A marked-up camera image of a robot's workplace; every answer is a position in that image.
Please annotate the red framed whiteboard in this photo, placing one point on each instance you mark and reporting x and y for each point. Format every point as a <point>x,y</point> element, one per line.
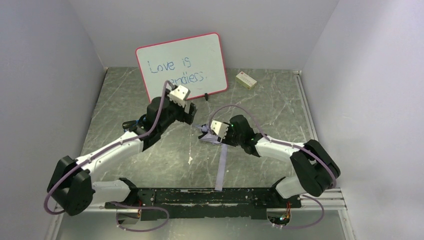
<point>196,62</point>

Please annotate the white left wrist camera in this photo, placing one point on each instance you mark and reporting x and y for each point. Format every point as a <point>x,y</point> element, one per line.
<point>179,95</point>

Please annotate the white and black folding umbrella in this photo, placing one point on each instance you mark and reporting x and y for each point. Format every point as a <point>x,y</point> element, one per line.
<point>206,136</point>

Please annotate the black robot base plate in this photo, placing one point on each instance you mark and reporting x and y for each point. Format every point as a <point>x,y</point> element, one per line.
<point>198,203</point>

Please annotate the blue and black stapler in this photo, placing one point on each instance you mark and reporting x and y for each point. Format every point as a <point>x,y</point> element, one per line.
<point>135,126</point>

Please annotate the small cream cardboard box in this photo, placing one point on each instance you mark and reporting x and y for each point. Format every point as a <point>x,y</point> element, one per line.
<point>245,80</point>

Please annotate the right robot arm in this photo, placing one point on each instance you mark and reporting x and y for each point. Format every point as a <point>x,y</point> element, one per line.
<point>315,171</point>

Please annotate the aluminium frame rail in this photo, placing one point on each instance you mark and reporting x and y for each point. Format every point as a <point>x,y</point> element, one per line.
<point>330,199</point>

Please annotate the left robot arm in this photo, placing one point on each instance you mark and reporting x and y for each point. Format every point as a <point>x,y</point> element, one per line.
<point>75,184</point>

